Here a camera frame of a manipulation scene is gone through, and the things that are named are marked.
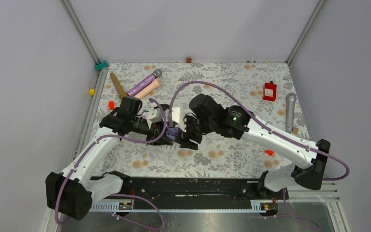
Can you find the red triangle block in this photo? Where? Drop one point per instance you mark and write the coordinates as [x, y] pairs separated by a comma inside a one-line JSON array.
[[269, 152]]

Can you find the teal corner bracket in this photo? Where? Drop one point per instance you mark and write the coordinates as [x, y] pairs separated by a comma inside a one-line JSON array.
[[100, 66]]

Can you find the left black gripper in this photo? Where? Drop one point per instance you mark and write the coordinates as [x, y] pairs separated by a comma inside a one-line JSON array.
[[158, 132]]

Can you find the silver toy microphone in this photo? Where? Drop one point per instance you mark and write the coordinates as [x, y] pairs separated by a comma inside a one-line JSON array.
[[290, 111]]

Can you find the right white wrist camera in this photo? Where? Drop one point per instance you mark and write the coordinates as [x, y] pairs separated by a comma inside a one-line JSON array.
[[177, 117]]

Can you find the red small block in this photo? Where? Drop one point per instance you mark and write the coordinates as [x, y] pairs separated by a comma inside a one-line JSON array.
[[111, 105]]

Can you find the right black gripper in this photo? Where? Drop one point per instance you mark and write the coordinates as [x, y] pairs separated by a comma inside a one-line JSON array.
[[186, 143]]

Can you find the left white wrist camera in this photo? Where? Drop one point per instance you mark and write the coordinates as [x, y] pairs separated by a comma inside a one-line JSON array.
[[154, 116]]

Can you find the purple glitter toy microphone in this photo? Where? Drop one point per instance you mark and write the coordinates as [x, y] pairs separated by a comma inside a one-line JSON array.
[[157, 73]]

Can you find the brown toy microphone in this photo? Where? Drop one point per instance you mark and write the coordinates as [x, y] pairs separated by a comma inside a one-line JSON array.
[[121, 92]]

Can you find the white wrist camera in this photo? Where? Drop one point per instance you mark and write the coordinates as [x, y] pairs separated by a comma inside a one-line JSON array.
[[177, 117], [154, 116]]

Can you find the pink toy microphone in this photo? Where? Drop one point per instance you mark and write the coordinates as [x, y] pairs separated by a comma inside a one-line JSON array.
[[151, 87]]

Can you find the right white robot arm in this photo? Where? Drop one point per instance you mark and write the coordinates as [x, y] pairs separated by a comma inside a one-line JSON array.
[[307, 163]]

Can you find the black earbud charging case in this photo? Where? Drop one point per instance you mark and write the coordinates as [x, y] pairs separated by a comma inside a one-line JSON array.
[[165, 106]]

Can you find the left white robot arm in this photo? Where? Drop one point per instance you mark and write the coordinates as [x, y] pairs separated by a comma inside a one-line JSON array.
[[71, 192]]

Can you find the purple earbud case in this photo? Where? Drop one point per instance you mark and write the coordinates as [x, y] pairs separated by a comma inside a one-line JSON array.
[[172, 133]]

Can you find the red square box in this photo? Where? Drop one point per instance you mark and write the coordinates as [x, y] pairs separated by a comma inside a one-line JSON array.
[[269, 91]]

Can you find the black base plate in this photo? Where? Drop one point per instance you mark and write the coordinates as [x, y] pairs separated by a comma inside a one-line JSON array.
[[193, 193]]

